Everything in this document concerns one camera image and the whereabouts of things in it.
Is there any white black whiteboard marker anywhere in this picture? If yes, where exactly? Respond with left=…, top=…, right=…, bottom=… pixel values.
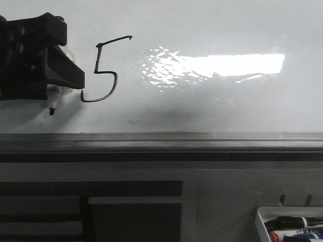
left=46, top=46, right=76, bottom=115

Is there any black capped marker in tray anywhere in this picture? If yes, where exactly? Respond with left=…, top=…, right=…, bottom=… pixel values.
left=264, top=216, right=322, bottom=231

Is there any dark slatted rack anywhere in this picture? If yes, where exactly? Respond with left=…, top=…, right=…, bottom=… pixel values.
left=1, top=180, right=182, bottom=241

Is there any blue marker in tray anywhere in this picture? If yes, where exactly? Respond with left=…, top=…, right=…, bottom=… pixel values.
left=283, top=233, right=322, bottom=242

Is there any white marker tray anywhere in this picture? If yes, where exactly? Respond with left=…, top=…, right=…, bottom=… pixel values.
left=255, top=206, right=322, bottom=241

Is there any red capped marker in tray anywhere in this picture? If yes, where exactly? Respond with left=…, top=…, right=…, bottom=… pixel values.
left=267, top=227, right=323, bottom=242

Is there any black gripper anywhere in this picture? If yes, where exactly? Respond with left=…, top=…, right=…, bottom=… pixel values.
left=1, top=13, right=85, bottom=100

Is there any white whiteboard with frame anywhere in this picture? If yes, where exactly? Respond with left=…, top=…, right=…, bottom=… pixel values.
left=1, top=1, right=322, bottom=153

